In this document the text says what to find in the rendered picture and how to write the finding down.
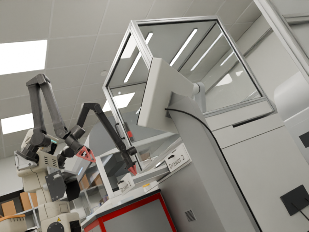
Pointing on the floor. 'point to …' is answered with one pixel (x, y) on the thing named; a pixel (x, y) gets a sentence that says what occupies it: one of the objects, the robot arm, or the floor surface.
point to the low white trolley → (134, 216)
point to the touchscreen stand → (212, 168)
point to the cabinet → (247, 187)
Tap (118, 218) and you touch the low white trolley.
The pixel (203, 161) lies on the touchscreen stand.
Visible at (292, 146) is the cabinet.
